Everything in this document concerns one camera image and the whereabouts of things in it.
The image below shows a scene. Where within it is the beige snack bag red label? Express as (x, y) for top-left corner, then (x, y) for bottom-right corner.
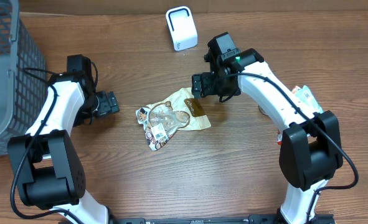
(136, 87), (211, 151)

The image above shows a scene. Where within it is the orange small packet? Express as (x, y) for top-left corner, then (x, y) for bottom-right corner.
(291, 86), (301, 94)

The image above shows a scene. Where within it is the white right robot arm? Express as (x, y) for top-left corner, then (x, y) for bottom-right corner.
(192, 47), (343, 223)

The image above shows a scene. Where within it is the white barcode scanner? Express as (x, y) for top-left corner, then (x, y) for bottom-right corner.
(165, 6), (198, 52)

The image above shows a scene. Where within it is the grey plastic mesh basket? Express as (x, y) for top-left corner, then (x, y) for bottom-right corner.
(0, 0), (47, 156)

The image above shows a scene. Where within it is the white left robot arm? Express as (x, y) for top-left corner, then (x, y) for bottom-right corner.
(7, 71), (118, 223)

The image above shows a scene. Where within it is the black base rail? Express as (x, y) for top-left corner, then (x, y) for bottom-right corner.
(108, 213), (337, 224)

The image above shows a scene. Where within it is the teal wet wipes packet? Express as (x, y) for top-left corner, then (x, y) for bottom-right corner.
(294, 85), (324, 113)

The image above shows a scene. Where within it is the red stick sachet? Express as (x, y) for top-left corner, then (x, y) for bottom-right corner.
(277, 130), (282, 146)

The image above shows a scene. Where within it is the green lid jar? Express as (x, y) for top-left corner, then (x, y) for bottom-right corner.
(258, 105), (268, 116)

